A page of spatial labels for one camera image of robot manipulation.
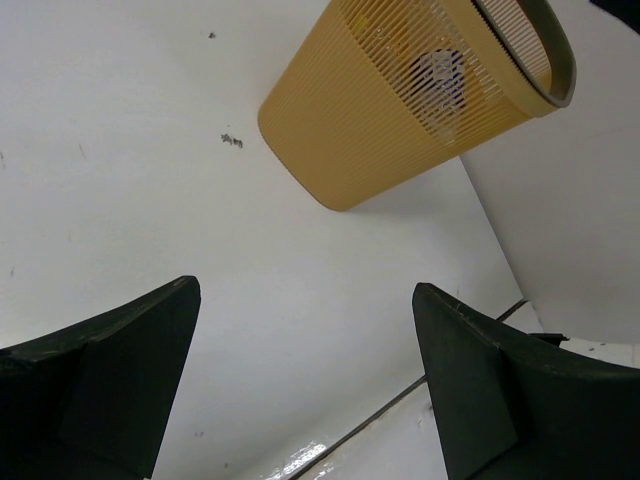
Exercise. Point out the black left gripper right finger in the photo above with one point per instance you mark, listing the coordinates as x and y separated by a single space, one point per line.
511 405

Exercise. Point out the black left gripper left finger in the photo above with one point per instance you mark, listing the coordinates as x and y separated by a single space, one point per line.
93 400

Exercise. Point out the blue label water bottle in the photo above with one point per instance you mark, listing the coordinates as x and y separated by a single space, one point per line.
438 92

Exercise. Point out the yellow mesh waste bin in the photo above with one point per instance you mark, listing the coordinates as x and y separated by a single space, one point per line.
340 118

